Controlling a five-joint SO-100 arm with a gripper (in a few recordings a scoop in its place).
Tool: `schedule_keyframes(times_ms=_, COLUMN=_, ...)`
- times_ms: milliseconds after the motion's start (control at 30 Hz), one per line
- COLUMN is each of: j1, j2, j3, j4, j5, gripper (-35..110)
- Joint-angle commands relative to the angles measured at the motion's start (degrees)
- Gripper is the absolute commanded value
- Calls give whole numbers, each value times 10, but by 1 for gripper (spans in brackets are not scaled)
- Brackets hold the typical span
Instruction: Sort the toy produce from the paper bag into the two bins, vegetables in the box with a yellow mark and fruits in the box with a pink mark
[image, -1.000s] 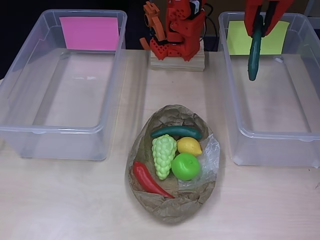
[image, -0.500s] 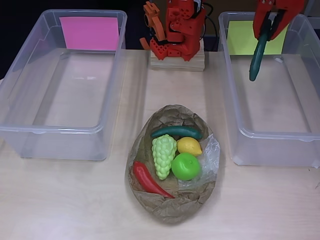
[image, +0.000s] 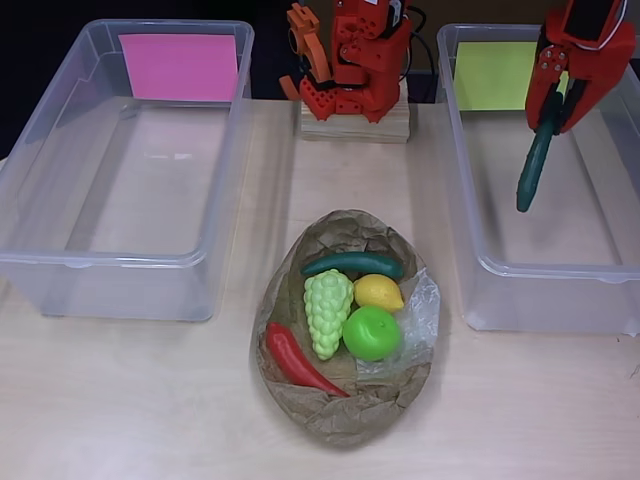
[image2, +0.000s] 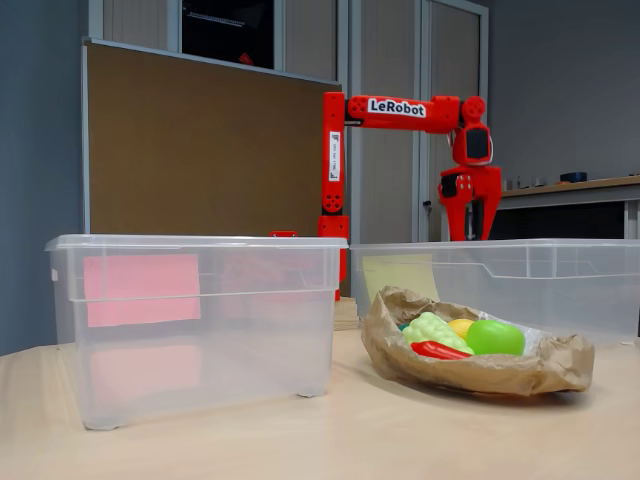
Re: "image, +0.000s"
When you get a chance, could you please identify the straight dark green toy cucumber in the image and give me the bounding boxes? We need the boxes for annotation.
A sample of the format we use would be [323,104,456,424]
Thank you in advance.
[516,92,565,214]

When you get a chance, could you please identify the curved dark green toy cucumber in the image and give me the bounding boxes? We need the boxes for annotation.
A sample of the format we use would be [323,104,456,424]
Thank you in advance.
[301,252,405,280]

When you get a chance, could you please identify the yellow toy lemon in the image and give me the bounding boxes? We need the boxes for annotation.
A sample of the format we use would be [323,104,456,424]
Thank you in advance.
[353,273,405,314]

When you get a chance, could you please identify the green toy apple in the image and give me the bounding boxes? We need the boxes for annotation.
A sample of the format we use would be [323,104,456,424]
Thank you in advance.
[342,305,403,363]

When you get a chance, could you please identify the light green toy grapes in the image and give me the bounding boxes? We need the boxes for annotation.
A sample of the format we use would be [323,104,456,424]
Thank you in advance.
[303,268,357,362]

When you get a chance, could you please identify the red toy chili pepper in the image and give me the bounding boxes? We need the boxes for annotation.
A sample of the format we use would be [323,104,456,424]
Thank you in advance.
[264,322,351,399]

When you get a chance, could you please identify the clear plastic bin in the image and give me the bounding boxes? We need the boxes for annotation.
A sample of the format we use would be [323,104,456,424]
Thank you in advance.
[436,23,640,335]
[0,18,256,322]

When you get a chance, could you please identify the yellow sticky note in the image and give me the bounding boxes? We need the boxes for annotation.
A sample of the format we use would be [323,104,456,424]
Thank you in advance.
[453,40,571,111]

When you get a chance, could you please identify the wooden base block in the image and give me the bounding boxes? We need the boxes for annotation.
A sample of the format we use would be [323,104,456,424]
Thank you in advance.
[301,79,411,145]

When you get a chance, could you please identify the orange printed clamp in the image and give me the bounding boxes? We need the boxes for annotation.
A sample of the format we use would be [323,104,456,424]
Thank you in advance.
[278,3,336,122]

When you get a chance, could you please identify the pink sticky note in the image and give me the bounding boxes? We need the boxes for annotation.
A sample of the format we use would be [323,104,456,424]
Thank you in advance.
[118,33,239,101]

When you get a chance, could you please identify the crumpled brown paper bag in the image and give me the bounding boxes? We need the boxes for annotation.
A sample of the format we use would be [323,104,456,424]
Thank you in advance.
[254,208,444,449]

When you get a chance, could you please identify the black cable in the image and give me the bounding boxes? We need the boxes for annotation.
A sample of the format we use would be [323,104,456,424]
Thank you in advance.
[399,4,437,104]

